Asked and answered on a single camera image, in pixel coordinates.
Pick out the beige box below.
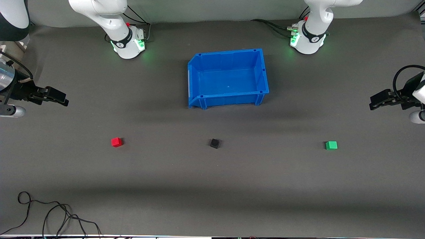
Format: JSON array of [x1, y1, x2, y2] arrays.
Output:
[[0, 41, 28, 67]]

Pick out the blue plastic bin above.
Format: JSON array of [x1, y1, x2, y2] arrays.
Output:
[[188, 48, 270, 110]]

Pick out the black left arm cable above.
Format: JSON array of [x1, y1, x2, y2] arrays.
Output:
[[393, 65, 425, 101]]

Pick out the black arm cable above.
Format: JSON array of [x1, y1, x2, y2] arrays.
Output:
[[393, 65, 425, 101], [0, 51, 34, 80]]

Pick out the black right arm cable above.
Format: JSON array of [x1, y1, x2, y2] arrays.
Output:
[[0, 51, 34, 80]]

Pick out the thin black loose cable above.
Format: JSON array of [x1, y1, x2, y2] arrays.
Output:
[[0, 192, 102, 237]]

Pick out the black right arm base cables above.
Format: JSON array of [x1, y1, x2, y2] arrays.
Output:
[[105, 5, 152, 43]]

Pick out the black arm base cables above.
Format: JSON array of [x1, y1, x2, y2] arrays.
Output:
[[105, 5, 152, 43], [251, 7, 311, 38]]

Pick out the black left arm base cables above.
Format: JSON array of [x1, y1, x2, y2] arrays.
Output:
[[251, 7, 311, 38]]

